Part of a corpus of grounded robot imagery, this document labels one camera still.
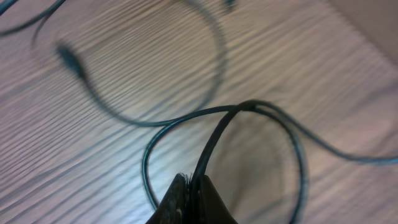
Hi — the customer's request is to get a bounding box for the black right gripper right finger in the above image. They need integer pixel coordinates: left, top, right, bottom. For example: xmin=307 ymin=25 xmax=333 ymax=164
xmin=192 ymin=175 xmax=237 ymax=224

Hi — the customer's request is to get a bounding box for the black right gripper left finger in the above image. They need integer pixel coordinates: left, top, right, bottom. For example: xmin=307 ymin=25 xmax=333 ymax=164
xmin=144 ymin=173 xmax=190 ymax=224

